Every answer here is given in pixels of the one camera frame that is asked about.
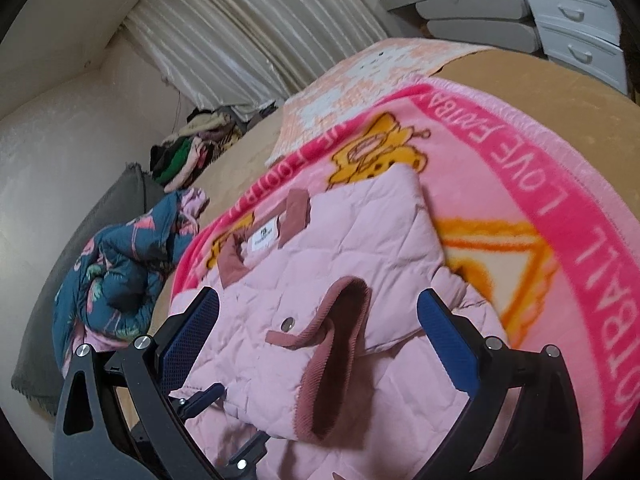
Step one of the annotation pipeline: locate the grey pillow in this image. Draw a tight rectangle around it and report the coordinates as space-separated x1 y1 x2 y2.
10 161 166 417

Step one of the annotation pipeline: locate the grey cluttered desk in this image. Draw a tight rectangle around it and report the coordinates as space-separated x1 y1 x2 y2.
381 0 542 54

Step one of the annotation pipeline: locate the blue floral comforter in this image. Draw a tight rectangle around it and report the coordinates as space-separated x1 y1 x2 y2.
52 188 208 374

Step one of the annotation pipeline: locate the tan bed sheet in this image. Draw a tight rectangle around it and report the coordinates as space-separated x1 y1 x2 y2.
114 45 640 430

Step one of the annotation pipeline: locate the pink quilted jacket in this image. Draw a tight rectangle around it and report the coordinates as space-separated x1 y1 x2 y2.
182 164 503 479

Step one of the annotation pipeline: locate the pile of assorted clothes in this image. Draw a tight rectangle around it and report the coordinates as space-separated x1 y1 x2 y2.
149 103 278 193

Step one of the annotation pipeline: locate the white drawer cabinet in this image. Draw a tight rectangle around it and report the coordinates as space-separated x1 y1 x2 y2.
527 0 629 96

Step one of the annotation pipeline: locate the peach white patterned blanket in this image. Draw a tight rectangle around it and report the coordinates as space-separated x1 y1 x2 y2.
266 38 488 167

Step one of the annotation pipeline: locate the beige striped curtain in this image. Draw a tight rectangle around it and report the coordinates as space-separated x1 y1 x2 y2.
124 0 387 117

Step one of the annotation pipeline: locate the pink cartoon fleece blanket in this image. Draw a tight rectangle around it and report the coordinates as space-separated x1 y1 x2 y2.
170 78 639 479

